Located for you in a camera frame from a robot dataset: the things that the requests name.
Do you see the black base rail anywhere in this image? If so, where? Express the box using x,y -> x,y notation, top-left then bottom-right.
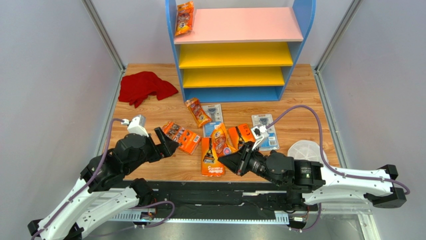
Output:
89,179 -> 337,225

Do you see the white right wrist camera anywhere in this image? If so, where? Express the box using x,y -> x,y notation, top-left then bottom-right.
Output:
250,124 -> 269,151

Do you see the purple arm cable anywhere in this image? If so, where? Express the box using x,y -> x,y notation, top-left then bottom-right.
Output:
30,118 -> 131,240
266,104 -> 411,196

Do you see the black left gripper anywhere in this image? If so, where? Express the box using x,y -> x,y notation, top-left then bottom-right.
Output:
125,126 -> 180,175

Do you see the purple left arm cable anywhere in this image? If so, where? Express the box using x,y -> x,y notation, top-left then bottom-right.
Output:
30,118 -> 131,240

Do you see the orange razor cartridge box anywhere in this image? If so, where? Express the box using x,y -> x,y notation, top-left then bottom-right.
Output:
161,121 -> 202,155

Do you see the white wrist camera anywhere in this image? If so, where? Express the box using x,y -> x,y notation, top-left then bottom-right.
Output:
127,114 -> 149,137
250,124 -> 269,151

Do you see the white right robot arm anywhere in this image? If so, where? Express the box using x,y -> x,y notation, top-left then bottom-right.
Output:
218,141 -> 407,210

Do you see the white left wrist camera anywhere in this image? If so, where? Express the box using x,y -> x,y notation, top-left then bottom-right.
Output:
127,114 -> 149,137

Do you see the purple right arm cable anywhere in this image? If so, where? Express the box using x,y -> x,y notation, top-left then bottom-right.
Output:
266,104 -> 411,196

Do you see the orange BIC razor bag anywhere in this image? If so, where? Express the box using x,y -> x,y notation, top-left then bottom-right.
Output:
185,97 -> 212,128
174,1 -> 195,37
210,123 -> 237,158

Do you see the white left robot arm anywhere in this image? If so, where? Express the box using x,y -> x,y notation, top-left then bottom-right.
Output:
27,127 -> 179,240

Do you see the orange Gillette Fusion5 box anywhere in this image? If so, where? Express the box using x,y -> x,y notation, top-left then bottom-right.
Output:
200,137 -> 225,177
228,123 -> 255,150

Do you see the clear blue razor blister pack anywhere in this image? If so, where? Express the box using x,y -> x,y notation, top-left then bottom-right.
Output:
202,104 -> 224,138
251,113 -> 280,152

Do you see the white round plastic lid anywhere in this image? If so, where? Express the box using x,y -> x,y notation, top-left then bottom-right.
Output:
287,140 -> 324,163

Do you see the blue shelf unit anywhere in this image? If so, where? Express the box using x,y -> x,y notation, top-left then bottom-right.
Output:
165,0 -> 317,103

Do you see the red cloth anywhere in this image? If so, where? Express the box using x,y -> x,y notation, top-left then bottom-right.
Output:
118,71 -> 179,108

